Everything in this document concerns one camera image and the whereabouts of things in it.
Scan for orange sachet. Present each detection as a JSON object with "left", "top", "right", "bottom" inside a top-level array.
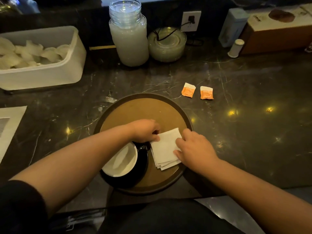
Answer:
[
  {"left": 200, "top": 86, "right": 214, "bottom": 100},
  {"left": 181, "top": 82, "right": 196, "bottom": 98}
]

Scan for tall stack of glass plates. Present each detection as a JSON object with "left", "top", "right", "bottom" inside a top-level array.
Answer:
[{"left": 109, "top": 16, "right": 149, "bottom": 67}]

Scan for person's black left sleeve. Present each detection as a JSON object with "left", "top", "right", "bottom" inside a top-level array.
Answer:
[{"left": 0, "top": 180, "right": 49, "bottom": 234}]

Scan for short stack of glass plates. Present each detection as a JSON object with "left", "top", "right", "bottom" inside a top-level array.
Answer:
[{"left": 147, "top": 27, "right": 188, "bottom": 63}]

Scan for translucent white plastic tub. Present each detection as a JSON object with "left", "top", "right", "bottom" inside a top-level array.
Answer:
[{"left": 0, "top": 25, "right": 87, "bottom": 91}]

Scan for person's left hand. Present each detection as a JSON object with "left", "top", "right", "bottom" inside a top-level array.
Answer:
[{"left": 128, "top": 119, "right": 161, "bottom": 144}]

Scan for small white shaker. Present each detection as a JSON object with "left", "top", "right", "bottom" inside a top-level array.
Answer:
[{"left": 228, "top": 39, "right": 245, "bottom": 58}]

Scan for black saucer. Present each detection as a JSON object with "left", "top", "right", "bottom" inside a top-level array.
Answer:
[{"left": 100, "top": 141, "right": 149, "bottom": 189}]

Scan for pale rectangular tin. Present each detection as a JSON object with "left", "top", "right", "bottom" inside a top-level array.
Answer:
[{"left": 218, "top": 7, "right": 250, "bottom": 48}]

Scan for orange box with white lid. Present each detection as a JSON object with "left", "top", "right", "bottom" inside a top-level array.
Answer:
[{"left": 300, "top": 3, "right": 312, "bottom": 16}]

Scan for black and white cup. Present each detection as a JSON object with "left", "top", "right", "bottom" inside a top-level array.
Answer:
[{"left": 101, "top": 141, "right": 151, "bottom": 178}]

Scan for grey woven placemat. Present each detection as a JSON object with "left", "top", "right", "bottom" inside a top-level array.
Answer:
[{"left": 0, "top": 106, "right": 28, "bottom": 163}]

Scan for person's right forearm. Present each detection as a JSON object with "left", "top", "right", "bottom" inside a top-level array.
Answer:
[{"left": 203, "top": 159, "right": 312, "bottom": 234}]

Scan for white napkin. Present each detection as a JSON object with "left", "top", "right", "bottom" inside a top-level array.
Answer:
[{"left": 150, "top": 127, "right": 183, "bottom": 171}]

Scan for stack of small glass dishes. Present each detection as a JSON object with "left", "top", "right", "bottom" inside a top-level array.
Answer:
[{"left": 109, "top": 0, "right": 142, "bottom": 28}]

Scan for person's black trousers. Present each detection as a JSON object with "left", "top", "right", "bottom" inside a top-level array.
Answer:
[{"left": 97, "top": 198, "right": 244, "bottom": 234}]

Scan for white wall socket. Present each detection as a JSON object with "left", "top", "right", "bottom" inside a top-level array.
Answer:
[{"left": 181, "top": 11, "right": 202, "bottom": 32}]

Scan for black plug and cable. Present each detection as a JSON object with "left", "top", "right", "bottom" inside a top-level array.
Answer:
[{"left": 153, "top": 16, "right": 204, "bottom": 46}]

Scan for brown box with white lid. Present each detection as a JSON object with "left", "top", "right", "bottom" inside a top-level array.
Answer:
[{"left": 240, "top": 6, "right": 312, "bottom": 55}]

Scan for round brown tray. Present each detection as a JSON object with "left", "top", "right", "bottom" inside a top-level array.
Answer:
[{"left": 93, "top": 93, "right": 193, "bottom": 196}]

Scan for person's left forearm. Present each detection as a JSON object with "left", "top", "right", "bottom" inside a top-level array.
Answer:
[{"left": 9, "top": 124, "right": 137, "bottom": 217}]

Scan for person's right hand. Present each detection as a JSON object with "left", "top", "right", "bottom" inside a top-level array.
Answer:
[{"left": 173, "top": 128, "right": 221, "bottom": 176}]

